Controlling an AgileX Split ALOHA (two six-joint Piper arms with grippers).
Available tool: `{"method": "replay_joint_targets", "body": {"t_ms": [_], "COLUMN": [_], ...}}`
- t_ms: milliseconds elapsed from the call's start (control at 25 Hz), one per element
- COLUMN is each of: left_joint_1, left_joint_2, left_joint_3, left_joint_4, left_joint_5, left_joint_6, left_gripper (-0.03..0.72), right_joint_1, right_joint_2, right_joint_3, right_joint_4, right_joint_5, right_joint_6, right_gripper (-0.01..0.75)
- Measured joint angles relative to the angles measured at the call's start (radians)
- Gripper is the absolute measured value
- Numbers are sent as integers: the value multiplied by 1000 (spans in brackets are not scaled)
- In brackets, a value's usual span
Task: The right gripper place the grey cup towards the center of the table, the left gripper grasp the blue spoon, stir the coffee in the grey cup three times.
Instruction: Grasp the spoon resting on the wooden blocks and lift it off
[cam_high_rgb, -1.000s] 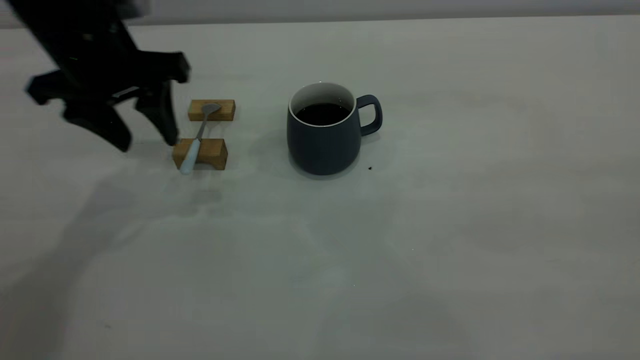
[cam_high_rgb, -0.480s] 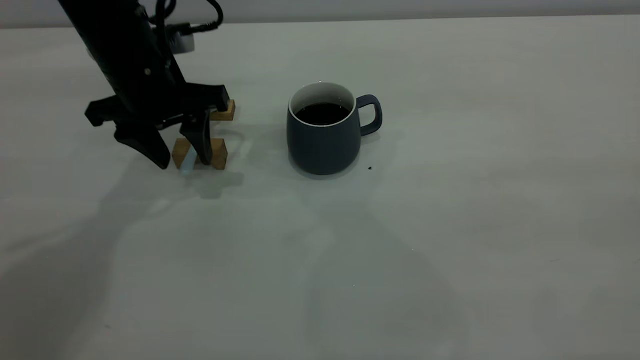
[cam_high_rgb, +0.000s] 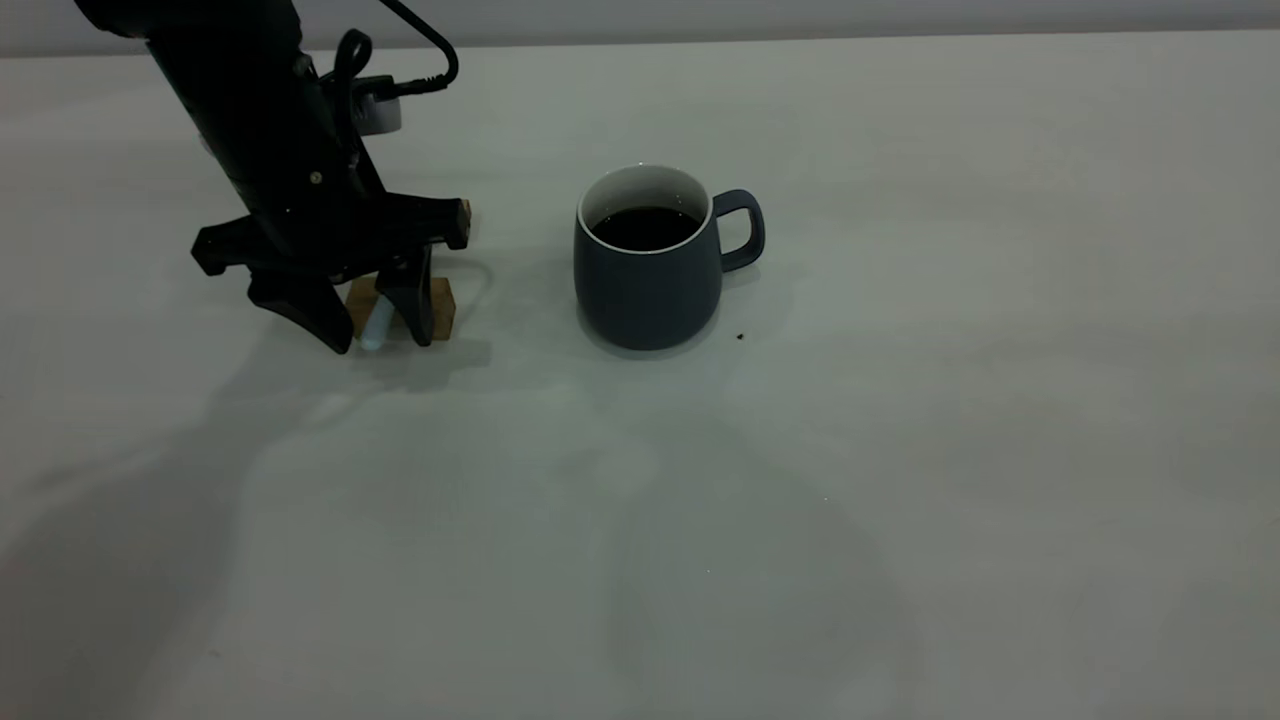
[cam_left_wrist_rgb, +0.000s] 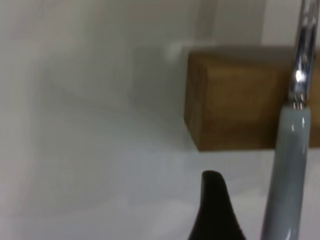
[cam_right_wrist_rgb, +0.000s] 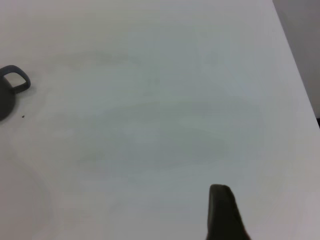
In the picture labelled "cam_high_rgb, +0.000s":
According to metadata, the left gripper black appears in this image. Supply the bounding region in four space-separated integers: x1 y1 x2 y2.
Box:
190 140 472 354

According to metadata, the arched wooden block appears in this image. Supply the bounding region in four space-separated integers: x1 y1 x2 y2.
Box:
345 277 457 342

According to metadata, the dark coffee liquid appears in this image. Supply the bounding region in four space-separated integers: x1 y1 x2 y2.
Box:
590 206 703 252

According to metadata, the dark grey ceramic mug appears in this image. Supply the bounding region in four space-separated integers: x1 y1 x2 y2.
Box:
574 165 766 352

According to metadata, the spoon with pale blue handle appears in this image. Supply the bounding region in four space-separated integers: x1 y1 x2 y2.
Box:
360 290 397 351

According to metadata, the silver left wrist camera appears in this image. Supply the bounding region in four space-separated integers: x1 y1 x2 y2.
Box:
350 75 403 137

